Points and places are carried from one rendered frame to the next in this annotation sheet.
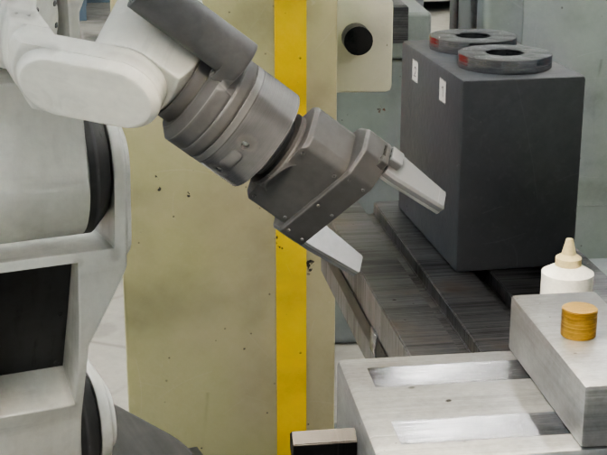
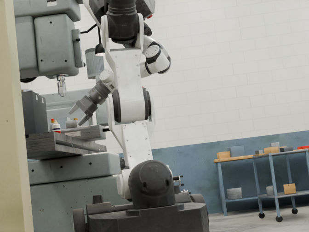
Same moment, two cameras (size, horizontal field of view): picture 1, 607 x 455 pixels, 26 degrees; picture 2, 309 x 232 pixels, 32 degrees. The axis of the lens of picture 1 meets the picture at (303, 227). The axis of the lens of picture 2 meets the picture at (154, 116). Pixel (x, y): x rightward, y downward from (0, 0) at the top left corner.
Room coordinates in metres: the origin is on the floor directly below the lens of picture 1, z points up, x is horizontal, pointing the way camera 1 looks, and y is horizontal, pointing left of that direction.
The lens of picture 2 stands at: (3.51, 0.91, 0.69)
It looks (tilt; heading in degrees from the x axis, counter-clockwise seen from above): 7 degrees up; 193
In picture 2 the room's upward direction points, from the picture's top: 7 degrees counter-clockwise
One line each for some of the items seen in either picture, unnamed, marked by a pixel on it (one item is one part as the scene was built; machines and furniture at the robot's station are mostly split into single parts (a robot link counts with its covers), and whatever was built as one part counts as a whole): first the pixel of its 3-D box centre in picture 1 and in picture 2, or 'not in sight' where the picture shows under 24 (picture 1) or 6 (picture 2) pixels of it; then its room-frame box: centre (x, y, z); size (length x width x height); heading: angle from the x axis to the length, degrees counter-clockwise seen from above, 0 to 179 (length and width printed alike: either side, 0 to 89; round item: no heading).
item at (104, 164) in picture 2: not in sight; (70, 169); (0.75, -0.24, 0.79); 0.50 x 0.35 x 0.12; 99
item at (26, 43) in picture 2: not in sight; (23, 51); (0.78, -0.43, 1.47); 0.24 x 0.19 x 0.26; 9
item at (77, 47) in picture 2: not in sight; (77, 48); (0.73, -0.13, 1.45); 0.04 x 0.04 x 0.21; 9
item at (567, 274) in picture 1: (565, 304); (56, 130); (0.96, -0.20, 0.99); 0.04 x 0.04 x 0.11
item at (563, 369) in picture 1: (588, 363); (74, 125); (0.76, -0.18, 1.02); 0.15 x 0.06 x 0.04; 8
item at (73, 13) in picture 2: not in sight; (46, 11); (0.75, -0.28, 1.68); 0.34 x 0.24 x 0.10; 99
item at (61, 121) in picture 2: not in sight; (64, 123); (0.77, -0.24, 1.04); 0.06 x 0.05 x 0.06; 8
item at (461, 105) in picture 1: (483, 141); (27, 115); (1.30, -0.18, 1.03); 0.22 x 0.12 x 0.20; 11
